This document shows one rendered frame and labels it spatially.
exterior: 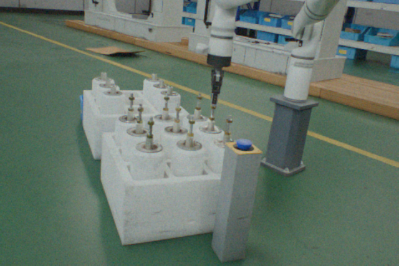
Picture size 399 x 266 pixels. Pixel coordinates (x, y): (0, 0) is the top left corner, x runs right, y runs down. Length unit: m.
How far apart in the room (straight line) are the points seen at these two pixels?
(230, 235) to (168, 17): 3.73
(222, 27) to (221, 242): 0.60
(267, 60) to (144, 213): 2.56
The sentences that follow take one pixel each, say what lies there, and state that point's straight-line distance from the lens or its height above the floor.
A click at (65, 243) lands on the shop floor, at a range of 1.15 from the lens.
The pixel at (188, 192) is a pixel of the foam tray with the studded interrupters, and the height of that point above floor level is 0.14.
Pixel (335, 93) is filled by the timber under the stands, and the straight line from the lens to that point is 3.08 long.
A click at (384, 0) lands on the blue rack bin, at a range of 5.88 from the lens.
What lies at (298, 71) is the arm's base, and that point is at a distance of 1.56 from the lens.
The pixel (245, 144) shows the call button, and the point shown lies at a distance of 0.97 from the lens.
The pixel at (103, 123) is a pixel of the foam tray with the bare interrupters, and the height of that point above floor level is 0.15.
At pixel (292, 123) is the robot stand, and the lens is 1.58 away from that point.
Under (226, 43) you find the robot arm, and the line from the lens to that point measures 1.17.
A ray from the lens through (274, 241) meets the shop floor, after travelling 1.23.
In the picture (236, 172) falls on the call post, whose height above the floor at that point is 0.26.
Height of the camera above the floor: 0.67
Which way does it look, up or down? 18 degrees down
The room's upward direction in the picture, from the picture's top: 7 degrees clockwise
